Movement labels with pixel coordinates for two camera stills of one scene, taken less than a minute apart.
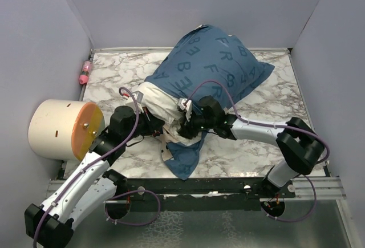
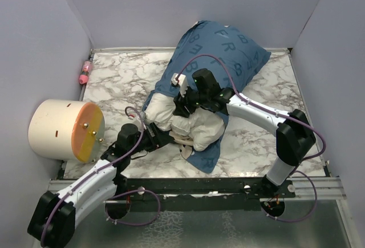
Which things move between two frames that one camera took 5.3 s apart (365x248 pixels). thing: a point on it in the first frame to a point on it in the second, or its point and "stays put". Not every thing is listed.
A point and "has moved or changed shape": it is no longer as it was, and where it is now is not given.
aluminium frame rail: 326,188 stays put
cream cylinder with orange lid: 63,129 stays put
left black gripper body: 145,125 to 149,143
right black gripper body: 196,124 to 191,100
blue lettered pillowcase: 205,61 has moved or changed shape
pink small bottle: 86,68 stays put
